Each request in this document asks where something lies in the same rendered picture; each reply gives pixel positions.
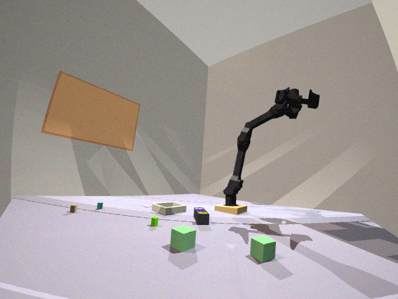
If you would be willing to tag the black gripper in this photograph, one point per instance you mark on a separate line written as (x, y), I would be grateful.
(297, 100)

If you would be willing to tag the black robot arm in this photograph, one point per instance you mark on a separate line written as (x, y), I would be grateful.
(243, 141)

